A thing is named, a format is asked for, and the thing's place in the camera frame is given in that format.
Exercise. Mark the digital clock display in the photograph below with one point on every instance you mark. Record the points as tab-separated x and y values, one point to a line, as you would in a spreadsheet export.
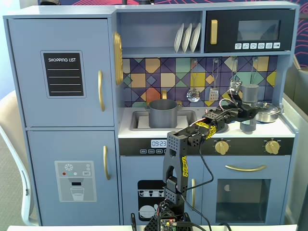
157	144

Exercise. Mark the robot base with controller board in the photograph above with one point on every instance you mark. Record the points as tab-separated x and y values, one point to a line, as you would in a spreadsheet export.
166	225

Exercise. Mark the steel pot with lid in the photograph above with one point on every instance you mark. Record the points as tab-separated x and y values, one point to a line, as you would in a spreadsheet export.
269	113

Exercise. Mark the white plate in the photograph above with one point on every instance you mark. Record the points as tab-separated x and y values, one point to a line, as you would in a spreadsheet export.
195	37
178	39
186	38

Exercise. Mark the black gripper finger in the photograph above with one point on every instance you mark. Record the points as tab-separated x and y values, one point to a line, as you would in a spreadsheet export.
250	113

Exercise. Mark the black shopping list board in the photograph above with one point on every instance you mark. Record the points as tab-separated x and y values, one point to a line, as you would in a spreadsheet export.
63	74

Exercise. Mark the gold faucet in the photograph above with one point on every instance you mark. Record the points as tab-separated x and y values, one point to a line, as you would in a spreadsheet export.
164	94

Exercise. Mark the gold toy phone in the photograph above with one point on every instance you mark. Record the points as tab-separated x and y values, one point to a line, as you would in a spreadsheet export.
118	57

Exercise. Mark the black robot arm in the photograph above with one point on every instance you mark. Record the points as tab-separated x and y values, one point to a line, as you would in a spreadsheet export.
175	146

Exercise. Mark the blue fridge door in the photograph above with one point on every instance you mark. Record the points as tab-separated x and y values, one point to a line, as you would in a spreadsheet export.
29	101

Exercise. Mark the gray cooking pot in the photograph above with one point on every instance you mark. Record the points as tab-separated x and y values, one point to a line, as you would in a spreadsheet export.
162	115

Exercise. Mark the gold stove knob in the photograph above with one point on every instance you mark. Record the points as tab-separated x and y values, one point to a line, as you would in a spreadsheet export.
221	147
272	147

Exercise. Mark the blue freezer door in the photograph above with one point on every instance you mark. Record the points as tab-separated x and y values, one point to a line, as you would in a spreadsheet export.
43	149

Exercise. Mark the black table clamp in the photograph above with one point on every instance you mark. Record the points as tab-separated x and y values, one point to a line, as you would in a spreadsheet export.
133	222

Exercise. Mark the black toy microwave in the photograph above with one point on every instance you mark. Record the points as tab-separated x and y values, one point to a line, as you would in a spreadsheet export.
226	29

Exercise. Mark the dark blurry object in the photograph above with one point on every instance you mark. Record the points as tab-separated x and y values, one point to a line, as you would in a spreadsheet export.
145	2
49	2

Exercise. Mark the blue oven door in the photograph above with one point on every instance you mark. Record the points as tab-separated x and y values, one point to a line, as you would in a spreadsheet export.
279	173

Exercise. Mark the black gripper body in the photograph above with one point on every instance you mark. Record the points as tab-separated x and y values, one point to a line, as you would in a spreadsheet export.
248	113

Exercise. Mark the steel slotted spoon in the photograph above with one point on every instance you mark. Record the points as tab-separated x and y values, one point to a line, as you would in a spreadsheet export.
193	95

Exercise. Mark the gray toy sink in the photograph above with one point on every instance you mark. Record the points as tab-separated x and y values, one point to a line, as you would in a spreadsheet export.
134	120

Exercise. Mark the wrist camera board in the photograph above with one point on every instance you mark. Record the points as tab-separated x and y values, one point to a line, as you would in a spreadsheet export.
235	87

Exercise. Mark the steel ladle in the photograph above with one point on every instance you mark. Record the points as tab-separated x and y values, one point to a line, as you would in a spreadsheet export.
234	78

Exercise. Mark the steel slotted spatula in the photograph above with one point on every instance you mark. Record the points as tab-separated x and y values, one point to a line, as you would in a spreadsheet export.
213	95

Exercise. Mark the gold tap knob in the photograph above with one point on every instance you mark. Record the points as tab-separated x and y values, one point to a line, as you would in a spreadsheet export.
178	103

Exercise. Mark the blue toy kitchen unit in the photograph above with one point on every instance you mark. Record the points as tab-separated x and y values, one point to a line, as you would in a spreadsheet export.
67	33

